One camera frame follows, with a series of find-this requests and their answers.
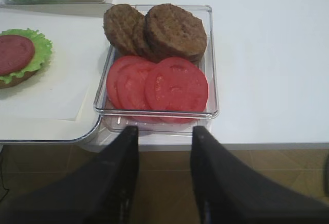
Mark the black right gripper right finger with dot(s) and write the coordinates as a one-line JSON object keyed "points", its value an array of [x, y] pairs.
{"points": [[228, 191]]}

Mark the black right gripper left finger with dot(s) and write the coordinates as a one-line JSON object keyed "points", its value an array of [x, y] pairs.
{"points": [[101, 191]]}

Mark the brown burger patty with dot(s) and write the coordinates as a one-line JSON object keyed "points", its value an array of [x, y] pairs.
{"points": [[118, 24], [140, 43], [172, 31]]}

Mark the white paper sheet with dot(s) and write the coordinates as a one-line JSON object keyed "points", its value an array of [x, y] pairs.
{"points": [[79, 49]]}

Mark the white serving tray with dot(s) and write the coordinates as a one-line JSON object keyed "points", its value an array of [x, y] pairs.
{"points": [[30, 130]]}

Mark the red tomato slice front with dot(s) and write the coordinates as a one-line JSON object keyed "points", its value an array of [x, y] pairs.
{"points": [[175, 84]]}

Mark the red tomato slice middle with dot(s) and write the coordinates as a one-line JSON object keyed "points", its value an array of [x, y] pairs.
{"points": [[131, 83]]}

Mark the red tomato slice left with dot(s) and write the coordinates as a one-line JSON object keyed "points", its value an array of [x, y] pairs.
{"points": [[113, 75]]}

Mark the clear patty and tomato container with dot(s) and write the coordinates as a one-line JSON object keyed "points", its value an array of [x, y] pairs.
{"points": [[164, 121]]}

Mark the brown bottom bun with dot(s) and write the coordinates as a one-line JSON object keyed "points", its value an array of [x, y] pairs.
{"points": [[16, 81]]}

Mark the green lettuce leaf on bun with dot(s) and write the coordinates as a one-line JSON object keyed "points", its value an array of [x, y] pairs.
{"points": [[43, 51]]}

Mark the red tomato slice on burger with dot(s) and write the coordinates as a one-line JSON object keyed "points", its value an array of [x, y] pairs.
{"points": [[16, 53]]}

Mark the brown burger patty top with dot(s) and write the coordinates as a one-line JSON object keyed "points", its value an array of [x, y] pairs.
{"points": [[172, 31]]}

